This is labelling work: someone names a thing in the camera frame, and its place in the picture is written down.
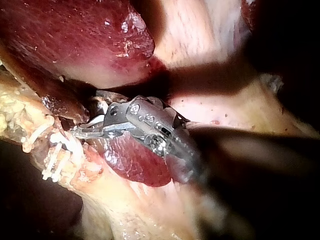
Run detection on right arm instrument jaw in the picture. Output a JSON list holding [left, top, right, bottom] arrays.
[[70, 121, 137, 140], [89, 96, 131, 127]]

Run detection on right arm instrument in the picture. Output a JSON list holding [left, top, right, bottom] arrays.
[[124, 95, 209, 185]]

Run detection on white clip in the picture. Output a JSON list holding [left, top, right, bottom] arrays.
[[85, 114, 106, 127], [41, 142, 64, 183], [49, 131, 85, 163], [21, 122, 56, 154]]

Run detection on pale fatty tissue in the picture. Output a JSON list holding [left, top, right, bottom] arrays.
[[152, 0, 253, 70], [169, 73, 318, 140], [32, 139, 227, 240]]

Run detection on dark red liver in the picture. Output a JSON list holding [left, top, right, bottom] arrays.
[[0, 0, 174, 189]]

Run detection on gallbladder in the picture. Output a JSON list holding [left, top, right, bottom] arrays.
[[0, 46, 58, 154]]

